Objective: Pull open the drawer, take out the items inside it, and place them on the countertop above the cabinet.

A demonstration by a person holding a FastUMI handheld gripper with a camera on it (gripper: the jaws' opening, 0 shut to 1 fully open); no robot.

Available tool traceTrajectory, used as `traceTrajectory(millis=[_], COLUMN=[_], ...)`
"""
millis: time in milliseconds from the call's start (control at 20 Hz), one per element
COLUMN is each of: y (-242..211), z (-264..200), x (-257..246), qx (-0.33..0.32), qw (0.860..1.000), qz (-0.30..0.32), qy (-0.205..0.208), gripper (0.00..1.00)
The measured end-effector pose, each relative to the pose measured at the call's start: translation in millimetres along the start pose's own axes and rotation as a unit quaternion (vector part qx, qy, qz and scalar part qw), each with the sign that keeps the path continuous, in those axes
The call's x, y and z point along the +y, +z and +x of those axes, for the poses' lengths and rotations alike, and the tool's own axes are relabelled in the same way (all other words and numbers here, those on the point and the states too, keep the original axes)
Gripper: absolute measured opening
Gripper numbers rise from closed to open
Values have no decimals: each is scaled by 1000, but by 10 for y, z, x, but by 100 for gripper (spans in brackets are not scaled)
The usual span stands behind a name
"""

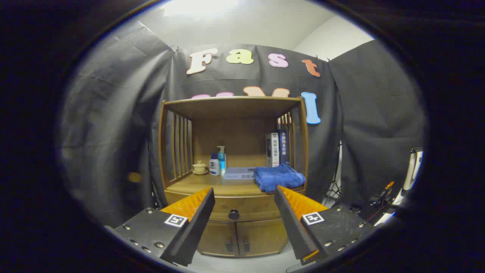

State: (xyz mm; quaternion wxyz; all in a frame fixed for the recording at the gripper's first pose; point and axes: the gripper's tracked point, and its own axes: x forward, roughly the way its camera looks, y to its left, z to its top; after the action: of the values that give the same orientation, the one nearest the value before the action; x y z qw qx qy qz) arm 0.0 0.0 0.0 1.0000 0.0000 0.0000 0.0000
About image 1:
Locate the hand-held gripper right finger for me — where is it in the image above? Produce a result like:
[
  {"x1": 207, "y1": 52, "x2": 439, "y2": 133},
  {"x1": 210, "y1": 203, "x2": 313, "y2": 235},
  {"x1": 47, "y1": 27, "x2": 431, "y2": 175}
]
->
[{"x1": 274, "y1": 185, "x2": 377, "y2": 266}]

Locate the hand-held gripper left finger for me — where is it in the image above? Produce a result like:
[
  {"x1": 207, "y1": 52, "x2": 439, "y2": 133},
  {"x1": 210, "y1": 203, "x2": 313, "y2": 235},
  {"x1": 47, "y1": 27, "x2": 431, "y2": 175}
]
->
[{"x1": 104, "y1": 187, "x2": 216, "y2": 267}]

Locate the wooden drawer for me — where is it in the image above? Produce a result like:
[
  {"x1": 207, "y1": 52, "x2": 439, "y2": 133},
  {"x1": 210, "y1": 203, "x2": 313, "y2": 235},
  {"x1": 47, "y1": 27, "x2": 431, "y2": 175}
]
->
[{"x1": 164, "y1": 188, "x2": 307, "y2": 223}]

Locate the wooden cabinet door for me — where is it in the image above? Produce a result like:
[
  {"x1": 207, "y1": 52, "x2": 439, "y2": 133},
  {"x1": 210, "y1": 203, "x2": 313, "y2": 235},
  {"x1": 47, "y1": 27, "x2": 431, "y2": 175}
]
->
[
  {"x1": 236, "y1": 219, "x2": 289, "y2": 257},
  {"x1": 197, "y1": 221, "x2": 239, "y2": 257}
]

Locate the wooden countertop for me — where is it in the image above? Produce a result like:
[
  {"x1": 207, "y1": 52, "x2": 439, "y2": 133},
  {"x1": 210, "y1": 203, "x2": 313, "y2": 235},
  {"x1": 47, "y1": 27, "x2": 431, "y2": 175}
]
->
[{"x1": 167, "y1": 173, "x2": 305, "y2": 197}]

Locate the wooden cabinet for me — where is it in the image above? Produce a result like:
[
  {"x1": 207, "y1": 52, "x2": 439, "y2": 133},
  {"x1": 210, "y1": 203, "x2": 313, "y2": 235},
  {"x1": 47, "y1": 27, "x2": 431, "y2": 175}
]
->
[{"x1": 158, "y1": 96, "x2": 309, "y2": 258}]

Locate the folded blue towel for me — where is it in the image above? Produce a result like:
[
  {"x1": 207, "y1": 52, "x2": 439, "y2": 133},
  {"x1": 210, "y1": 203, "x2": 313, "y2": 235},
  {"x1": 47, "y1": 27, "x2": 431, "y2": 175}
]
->
[{"x1": 253, "y1": 163, "x2": 306, "y2": 193}]

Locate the white bottle blue cap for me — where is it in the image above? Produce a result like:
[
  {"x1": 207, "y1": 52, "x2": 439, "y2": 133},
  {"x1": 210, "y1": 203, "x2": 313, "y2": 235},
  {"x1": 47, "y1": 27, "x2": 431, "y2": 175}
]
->
[{"x1": 209, "y1": 153, "x2": 221, "y2": 176}]

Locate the pale flat book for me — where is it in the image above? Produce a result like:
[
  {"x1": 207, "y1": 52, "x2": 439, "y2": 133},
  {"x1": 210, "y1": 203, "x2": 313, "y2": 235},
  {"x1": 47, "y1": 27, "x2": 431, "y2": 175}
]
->
[{"x1": 224, "y1": 167, "x2": 258, "y2": 180}]

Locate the blue pump bottle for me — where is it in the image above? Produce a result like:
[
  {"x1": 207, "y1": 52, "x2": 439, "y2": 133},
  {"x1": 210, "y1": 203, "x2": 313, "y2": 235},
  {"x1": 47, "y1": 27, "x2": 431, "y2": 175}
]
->
[{"x1": 217, "y1": 146, "x2": 227, "y2": 175}]

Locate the white upright book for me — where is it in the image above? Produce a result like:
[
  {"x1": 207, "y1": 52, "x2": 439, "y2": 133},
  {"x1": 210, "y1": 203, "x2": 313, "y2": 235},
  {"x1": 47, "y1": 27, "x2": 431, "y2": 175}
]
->
[{"x1": 266, "y1": 132, "x2": 280, "y2": 168}]

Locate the dark blue upright book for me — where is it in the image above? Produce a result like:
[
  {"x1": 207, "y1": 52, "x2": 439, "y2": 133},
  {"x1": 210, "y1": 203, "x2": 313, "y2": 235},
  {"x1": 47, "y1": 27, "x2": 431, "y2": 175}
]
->
[{"x1": 278, "y1": 129, "x2": 289, "y2": 165}]

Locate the orange and black clamp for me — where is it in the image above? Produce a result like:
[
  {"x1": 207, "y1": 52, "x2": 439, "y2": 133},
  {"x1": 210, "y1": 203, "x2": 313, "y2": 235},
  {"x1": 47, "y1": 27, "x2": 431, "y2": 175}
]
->
[{"x1": 373, "y1": 181, "x2": 395, "y2": 207}]

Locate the black backdrop cloth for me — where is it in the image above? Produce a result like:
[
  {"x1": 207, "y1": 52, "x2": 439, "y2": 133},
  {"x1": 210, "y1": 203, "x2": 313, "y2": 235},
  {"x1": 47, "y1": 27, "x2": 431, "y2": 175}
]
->
[{"x1": 59, "y1": 19, "x2": 427, "y2": 228}]

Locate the white stand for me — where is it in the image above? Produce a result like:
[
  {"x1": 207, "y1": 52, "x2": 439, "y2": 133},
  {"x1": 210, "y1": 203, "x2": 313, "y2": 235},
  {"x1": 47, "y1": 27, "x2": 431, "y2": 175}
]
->
[{"x1": 402, "y1": 148, "x2": 424, "y2": 191}]

